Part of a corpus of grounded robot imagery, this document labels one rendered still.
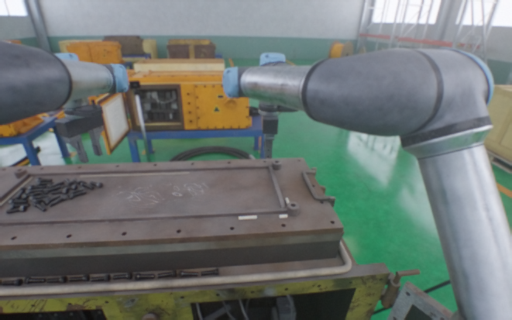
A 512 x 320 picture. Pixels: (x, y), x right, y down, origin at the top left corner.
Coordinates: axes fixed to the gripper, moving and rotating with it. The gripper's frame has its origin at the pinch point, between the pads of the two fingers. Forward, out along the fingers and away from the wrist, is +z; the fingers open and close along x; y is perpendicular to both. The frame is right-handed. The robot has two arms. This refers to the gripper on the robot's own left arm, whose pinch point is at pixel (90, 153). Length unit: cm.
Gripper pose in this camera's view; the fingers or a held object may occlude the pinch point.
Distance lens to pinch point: 102.3
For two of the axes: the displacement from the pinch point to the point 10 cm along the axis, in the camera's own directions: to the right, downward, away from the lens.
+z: -0.3, 8.8, 4.7
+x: -3.8, 4.3, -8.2
